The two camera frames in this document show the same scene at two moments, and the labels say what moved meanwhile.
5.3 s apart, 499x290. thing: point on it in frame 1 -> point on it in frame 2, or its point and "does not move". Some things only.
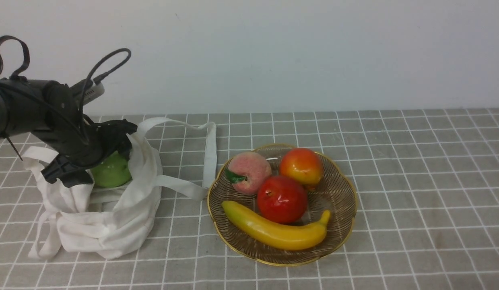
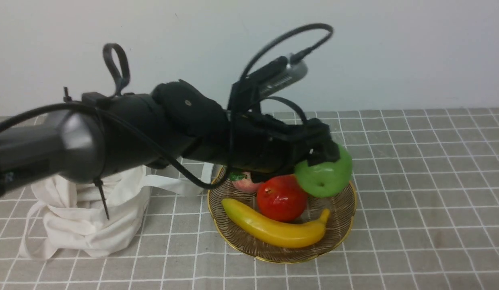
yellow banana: (273, 235) does not move
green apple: (114, 172) -> (326, 179)
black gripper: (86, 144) -> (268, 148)
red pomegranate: (282, 199) does not move
